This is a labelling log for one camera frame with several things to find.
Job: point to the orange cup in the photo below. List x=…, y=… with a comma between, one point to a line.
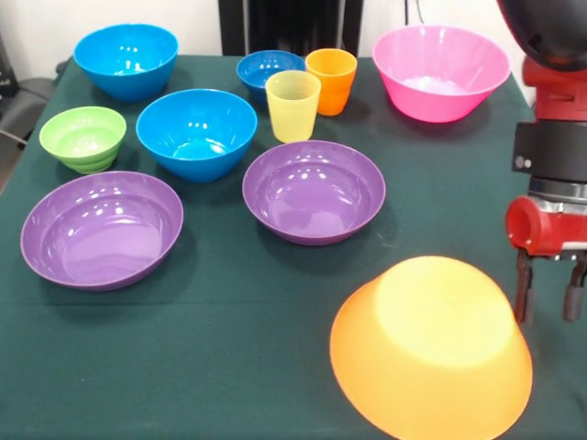
x=337, y=91

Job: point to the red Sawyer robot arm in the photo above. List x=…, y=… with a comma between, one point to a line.
x=550, y=146

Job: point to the yellow cup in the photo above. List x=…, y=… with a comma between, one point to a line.
x=293, y=114

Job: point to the small green bowl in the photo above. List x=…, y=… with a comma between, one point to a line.
x=82, y=137

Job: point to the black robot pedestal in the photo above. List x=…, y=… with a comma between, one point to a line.
x=293, y=27

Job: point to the grey chair base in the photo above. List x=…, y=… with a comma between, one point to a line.
x=27, y=98

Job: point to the large orange bowl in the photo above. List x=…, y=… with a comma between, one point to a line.
x=431, y=348

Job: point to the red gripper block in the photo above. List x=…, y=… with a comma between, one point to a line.
x=546, y=231

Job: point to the dark green tablecloth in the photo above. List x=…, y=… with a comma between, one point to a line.
x=183, y=366

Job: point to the large pink bowl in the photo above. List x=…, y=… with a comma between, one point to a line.
x=435, y=59

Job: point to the light blue bowl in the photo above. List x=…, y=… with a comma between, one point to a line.
x=126, y=59
x=196, y=137

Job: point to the small dark blue bowl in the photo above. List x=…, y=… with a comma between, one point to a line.
x=257, y=69

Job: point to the purple shallow bowl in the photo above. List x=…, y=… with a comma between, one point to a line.
x=314, y=201
x=101, y=238

